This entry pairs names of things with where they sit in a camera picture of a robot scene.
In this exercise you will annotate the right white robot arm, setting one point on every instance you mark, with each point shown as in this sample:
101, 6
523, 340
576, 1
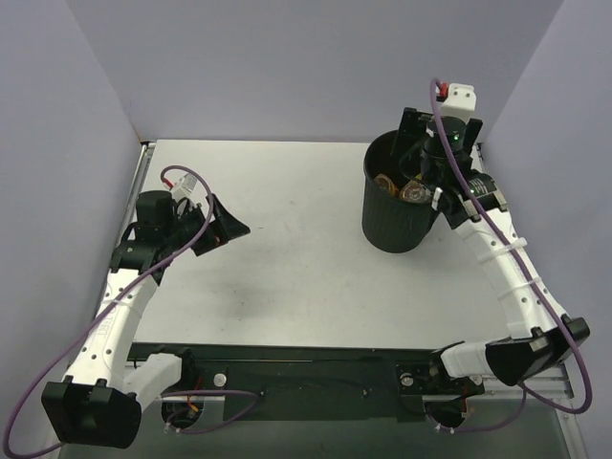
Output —
541, 333

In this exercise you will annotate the black plastic bin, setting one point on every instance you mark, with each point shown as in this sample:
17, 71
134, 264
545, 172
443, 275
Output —
389, 223

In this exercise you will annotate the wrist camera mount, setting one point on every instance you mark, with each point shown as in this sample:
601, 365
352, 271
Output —
457, 100
183, 188

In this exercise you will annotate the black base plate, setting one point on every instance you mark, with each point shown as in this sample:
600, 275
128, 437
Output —
325, 384

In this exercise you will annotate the orange bottle blue label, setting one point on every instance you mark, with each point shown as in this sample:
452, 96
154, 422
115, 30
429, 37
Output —
415, 192

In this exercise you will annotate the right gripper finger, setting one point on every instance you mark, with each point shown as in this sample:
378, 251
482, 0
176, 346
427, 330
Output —
411, 129
472, 131

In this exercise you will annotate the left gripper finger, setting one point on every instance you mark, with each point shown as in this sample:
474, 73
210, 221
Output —
223, 223
218, 236

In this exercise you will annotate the yellow bottle blue cap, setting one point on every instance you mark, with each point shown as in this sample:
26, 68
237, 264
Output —
386, 185

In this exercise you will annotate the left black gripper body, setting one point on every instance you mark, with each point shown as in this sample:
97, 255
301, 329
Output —
206, 234

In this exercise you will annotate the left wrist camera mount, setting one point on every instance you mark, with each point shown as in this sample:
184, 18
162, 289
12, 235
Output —
183, 188

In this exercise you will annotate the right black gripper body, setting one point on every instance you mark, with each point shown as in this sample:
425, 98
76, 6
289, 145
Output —
411, 126

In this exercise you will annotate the aluminium table frame rail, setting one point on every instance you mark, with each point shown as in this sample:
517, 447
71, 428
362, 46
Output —
147, 151

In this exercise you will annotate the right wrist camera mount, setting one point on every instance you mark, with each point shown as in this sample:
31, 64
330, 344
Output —
457, 100

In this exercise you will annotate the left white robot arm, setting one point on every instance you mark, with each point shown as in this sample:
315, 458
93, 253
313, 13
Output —
97, 403

